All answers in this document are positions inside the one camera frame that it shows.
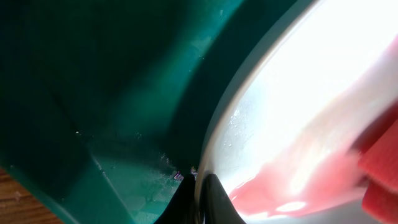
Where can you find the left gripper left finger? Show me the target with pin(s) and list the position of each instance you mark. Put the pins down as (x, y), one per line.
(181, 208)

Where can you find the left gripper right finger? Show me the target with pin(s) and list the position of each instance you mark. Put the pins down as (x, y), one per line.
(215, 205)

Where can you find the light blue plate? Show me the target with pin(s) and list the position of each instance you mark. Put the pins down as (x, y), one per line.
(281, 140)

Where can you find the orange sponge with dark scourer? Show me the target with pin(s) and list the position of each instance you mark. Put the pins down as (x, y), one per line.
(378, 161)

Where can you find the teal plastic tray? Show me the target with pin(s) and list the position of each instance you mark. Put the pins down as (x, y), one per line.
(103, 102)

